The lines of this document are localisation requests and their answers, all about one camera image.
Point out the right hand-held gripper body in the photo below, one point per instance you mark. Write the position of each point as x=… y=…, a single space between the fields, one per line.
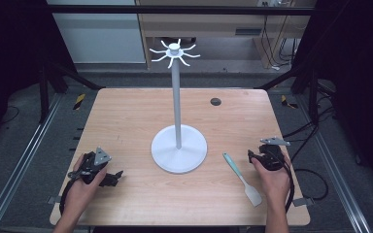
x=270 y=157

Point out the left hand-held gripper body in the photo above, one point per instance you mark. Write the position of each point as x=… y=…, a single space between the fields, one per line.
x=92 y=166

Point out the white hook stand rack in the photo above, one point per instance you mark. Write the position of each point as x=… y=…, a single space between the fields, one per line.
x=178 y=152

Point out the person's right hand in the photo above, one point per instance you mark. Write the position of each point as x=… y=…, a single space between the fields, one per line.
x=275 y=184

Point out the person's left hand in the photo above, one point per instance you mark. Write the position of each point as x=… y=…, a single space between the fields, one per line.
x=81 y=194

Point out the yellow black tape piece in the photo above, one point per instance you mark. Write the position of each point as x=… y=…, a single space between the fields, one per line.
x=79 y=101
x=285 y=101

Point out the black metal stand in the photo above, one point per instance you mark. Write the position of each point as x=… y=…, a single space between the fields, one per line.
x=313 y=93
x=44 y=93

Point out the white cabinet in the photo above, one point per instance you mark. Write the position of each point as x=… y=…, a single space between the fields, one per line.
x=100 y=39

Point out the black curtain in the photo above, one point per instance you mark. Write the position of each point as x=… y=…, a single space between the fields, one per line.
x=9 y=48
x=359 y=64

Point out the wooden background desk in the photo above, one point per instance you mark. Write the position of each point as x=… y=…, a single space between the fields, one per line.
x=207 y=24

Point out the grey table bracket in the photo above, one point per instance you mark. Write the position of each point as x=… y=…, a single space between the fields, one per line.
x=51 y=200
x=302 y=202

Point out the aluminium floor rail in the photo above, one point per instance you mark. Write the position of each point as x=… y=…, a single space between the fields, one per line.
x=22 y=155
x=340 y=181

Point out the black horizontal frame bar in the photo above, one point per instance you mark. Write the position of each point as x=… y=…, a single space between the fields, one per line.
x=175 y=9

